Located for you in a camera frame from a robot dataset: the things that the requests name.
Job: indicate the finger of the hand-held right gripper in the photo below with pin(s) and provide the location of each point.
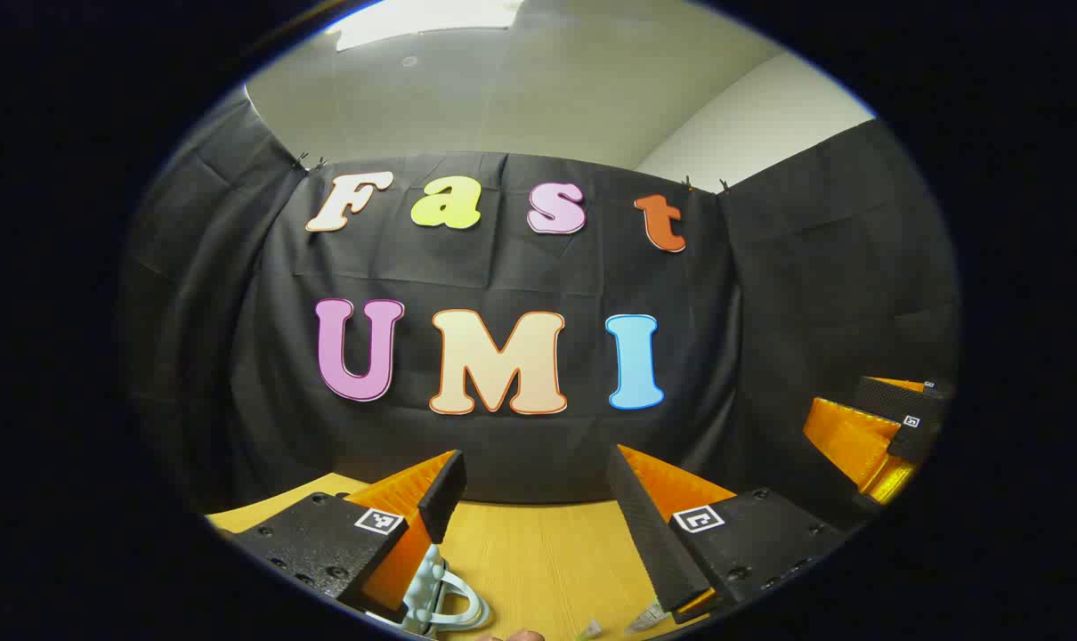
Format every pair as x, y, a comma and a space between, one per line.
886, 405
935, 388

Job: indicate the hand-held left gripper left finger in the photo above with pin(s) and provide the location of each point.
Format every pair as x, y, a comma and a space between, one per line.
445, 499

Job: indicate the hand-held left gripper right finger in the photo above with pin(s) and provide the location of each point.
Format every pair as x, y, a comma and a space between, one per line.
645, 534

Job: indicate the white green skin care tube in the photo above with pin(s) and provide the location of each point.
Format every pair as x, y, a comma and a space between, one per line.
650, 617

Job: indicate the light blue suitcase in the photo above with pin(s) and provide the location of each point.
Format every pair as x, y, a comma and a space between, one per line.
427, 588

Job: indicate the black backdrop cloth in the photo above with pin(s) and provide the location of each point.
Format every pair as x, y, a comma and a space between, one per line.
503, 276

